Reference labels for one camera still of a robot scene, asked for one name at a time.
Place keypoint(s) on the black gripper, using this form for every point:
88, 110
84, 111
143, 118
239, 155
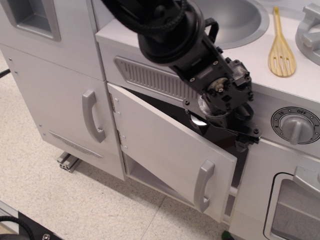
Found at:
238, 122

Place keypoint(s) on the white cabinet door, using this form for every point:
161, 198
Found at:
168, 155

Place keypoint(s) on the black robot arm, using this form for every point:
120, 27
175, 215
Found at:
174, 33

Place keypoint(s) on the grey timer knob dial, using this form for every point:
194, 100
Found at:
296, 125

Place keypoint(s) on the oven door with window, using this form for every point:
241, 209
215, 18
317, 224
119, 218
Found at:
293, 213

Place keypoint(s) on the yellow slotted wooden spoon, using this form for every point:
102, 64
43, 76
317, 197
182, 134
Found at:
281, 61

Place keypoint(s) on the green object on floor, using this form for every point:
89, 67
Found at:
226, 236

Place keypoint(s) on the silver vent grille panel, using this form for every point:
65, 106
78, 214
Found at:
154, 79

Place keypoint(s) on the silver sink bowl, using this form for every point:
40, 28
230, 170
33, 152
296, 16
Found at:
240, 22

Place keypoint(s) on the white toy kitchen body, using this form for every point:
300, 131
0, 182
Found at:
91, 204

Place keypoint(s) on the silver fridge nameplate emblem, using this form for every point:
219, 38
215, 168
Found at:
76, 145

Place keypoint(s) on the white fridge door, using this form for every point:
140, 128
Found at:
53, 95

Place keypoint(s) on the silver recessed dispenser panel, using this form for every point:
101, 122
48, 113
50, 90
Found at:
34, 16

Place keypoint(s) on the silver cabinet door handle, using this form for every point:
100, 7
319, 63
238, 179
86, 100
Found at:
206, 171

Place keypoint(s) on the silver oven door handle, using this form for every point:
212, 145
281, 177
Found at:
307, 179

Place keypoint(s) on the silver fridge door handle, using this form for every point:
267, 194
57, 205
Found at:
88, 102

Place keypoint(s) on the aluminium extrusion rail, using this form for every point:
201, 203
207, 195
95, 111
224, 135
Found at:
68, 162

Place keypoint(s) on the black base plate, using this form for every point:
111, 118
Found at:
39, 231

